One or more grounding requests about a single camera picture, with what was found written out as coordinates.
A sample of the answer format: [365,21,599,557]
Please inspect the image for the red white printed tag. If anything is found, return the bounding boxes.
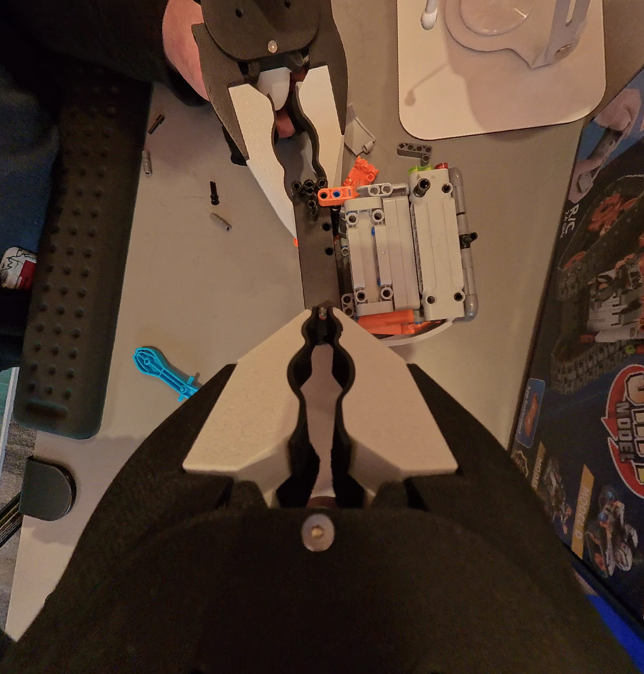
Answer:
[0,245,39,290]

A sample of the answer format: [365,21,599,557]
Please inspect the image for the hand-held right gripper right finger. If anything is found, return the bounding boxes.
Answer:
[324,306,459,509]

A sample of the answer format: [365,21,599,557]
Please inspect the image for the printed toy box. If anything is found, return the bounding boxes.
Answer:
[507,47,644,638]

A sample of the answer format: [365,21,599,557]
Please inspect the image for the small black pins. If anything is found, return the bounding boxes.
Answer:
[141,115,233,233]

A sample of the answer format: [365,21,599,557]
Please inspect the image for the person's left forearm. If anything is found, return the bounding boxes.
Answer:
[0,0,196,101]

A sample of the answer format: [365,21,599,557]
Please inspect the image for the light grey curved panel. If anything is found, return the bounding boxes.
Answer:
[344,104,379,157]

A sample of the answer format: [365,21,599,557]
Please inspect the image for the grey angled beam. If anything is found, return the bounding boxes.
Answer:
[397,141,434,165]

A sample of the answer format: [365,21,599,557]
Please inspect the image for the blue plastic wrench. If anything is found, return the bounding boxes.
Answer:
[133,345,203,403]

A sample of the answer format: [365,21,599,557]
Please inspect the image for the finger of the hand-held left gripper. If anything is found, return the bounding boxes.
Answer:
[227,80,297,239]
[292,63,350,182]

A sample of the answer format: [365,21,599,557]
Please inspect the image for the white tablet stand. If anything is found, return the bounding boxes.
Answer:
[397,0,608,143]

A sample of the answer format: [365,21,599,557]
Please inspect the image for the black connector peg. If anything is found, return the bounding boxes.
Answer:
[311,303,334,345]

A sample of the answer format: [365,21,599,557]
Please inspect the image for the grey orange toy vehicle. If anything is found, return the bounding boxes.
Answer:
[292,154,482,347]

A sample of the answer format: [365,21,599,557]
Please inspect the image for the person's left hand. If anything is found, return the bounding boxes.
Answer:
[161,0,213,102]

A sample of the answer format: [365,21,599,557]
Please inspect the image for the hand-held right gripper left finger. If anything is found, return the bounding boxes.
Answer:
[181,308,318,509]

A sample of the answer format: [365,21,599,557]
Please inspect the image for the black dotted chair armrest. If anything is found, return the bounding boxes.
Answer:
[13,83,153,441]

